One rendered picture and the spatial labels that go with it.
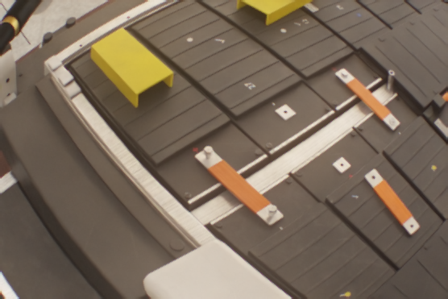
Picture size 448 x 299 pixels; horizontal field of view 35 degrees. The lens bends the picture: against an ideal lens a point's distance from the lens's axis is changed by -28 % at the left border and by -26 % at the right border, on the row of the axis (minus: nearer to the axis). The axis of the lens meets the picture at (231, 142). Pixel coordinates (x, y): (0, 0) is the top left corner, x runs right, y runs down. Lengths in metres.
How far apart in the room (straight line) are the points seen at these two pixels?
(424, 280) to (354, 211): 0.21
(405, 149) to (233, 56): 0.33
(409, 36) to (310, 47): 0.25
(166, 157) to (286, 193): 0.17
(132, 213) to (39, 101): 0.27
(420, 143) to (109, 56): 0.54
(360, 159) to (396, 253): 0.21
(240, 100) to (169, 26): 0.21
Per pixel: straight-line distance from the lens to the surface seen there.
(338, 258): 1.18
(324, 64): 1.43
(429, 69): 1.51
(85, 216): 1.08
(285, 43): 1.46
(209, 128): 1.31
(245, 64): 1.40
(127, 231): 1.06
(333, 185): 1.28
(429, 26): 1.64
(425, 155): 1.35
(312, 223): 1.21
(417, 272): 1.18
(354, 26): 1.54
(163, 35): 1.45
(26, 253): 1.18
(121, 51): 1.38
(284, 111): 1.35
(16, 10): 0.98
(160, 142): 1.29
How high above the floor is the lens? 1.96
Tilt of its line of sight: 48 degrees down
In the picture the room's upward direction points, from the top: 6 degrees clockwise
